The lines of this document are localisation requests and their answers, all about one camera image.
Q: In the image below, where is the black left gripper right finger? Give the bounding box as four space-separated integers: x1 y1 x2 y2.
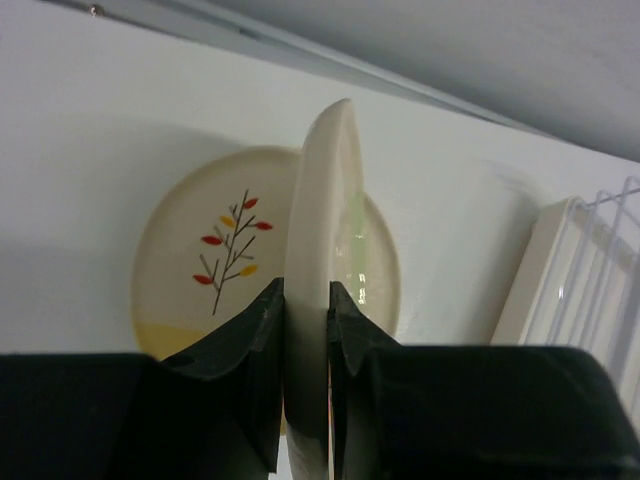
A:
327 282 639 479

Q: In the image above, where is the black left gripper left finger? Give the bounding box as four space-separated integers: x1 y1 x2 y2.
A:
1 278 284 479

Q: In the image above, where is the cream plate green section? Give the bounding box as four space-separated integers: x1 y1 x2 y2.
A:
283 99 364 479

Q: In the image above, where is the cream drip tray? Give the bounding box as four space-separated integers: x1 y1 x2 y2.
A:
489 195 640 351

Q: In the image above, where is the aluminium table frame rail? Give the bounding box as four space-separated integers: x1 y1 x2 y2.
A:
67 1 639 161

